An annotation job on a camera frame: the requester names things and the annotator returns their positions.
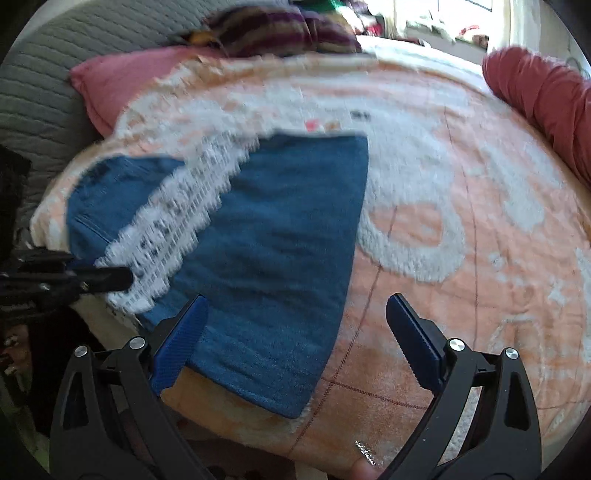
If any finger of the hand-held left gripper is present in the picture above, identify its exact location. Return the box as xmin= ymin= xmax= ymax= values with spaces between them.
xmin=69 ymin=265 xmax=136 ymax=293

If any red floral cloth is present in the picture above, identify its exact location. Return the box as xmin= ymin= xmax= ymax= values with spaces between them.
xmin=455 ymin=23 xmax=491 ymax=51

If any grey quilted headboard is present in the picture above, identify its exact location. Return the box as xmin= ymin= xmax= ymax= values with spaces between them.
xmin=0 ymin=0 xmax=223 ymax=232

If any pile of colourful clothes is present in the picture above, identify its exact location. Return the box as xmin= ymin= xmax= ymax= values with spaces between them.
xmin=342 ymin=0 xmax=395 ymax=38

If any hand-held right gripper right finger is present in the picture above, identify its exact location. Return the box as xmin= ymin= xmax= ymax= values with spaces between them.
xmin=383 ymin=293 xmax=542 ymax=480

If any purple striped cloth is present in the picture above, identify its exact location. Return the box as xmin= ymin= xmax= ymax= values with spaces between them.
xmin=171 ymin=6 xmax=363 ymax=59

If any blue denim pants lace trim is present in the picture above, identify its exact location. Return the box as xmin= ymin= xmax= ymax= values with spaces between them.
xmin=65 ymin=131 xmax=370 ymax=420

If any pink quilted pillow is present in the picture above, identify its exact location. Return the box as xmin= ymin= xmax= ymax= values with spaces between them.
xmin=69 ymin=46 xmax=223 ymax=137

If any red bolster pillow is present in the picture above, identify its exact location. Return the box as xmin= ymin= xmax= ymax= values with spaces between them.
xmin=482 ymin=46 xmax=591 ymax=186

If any peach and white fleece blanket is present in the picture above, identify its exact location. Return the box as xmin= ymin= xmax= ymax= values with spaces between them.
xmin=28 ymin=37 xmax=591 ymax=480

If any person's right hand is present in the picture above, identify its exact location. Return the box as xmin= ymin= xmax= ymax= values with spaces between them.
xmin=350 ymin=440 xmax=387 ymax=480

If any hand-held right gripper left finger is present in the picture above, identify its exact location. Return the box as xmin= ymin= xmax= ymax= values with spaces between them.
xmin=48 ymin=294 xmax=209 ymax=480

